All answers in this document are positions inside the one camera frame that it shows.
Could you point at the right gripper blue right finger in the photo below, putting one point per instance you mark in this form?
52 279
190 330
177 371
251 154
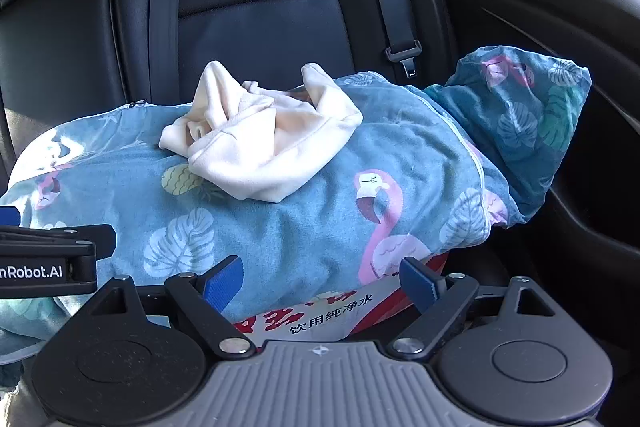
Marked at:
443 303

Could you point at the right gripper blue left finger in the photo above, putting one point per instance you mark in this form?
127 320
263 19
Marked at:
197 302

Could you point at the blue flamingo print storage bag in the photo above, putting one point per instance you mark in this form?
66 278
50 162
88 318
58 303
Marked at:
320 191

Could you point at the cream white garment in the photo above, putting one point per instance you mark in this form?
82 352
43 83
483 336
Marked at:
262 144

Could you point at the red white water carton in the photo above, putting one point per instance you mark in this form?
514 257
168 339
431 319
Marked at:
334 315

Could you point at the seat belt buckle tongue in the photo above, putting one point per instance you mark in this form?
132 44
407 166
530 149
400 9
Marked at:
406 58

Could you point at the black leather car seat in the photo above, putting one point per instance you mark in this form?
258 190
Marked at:
62 59

